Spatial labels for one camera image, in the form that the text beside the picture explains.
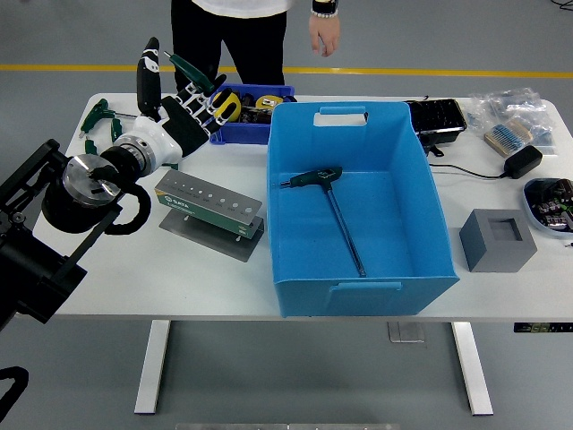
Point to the person's left hand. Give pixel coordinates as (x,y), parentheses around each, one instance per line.
(324,36)

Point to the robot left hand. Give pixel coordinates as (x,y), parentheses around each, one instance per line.
(181,130)

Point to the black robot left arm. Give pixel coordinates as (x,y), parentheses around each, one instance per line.
(27,264)

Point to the large blue folding box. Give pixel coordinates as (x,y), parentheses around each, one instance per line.
(403,210)

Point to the black wristband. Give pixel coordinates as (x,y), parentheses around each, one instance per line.
(324,6)

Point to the yellow ball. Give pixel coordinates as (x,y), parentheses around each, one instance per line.
(232,106)

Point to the small blue parts bin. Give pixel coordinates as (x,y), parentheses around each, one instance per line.
(250,133)

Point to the black round part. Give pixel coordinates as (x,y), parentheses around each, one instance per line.
(247,98)

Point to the person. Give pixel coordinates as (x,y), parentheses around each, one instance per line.
(250,40)

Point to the dark rectangular part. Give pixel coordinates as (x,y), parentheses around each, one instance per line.
(256,117)

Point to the metal hex key stand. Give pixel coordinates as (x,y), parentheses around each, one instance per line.
(210,208)

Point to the yellow black tape measure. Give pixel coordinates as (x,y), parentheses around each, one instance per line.
(268,102)

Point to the black plastic tray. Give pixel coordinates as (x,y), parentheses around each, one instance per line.
(436,117)

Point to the clear bag of parts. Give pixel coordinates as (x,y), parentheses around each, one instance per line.
(506,100)

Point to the blue resistor strip bundle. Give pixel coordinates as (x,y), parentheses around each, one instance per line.
(508,134)

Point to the black power adapter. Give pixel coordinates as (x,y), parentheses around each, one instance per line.
(523,161)

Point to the white table leg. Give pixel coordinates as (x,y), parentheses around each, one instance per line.
(472,367)
(152,367)

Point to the clear bag with blue parts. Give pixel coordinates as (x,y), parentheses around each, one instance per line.
(544,136)

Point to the light blue bowl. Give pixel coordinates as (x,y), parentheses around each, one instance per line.
(532,210)

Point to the grey cube with recess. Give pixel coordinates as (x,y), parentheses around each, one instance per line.
(497,246)

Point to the dark electronic components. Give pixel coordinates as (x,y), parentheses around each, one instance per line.
(555,203)

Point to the metal floor plate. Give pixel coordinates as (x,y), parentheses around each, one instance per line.
(406,332)

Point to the black table control panel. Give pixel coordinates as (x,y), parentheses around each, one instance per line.
(544,327)

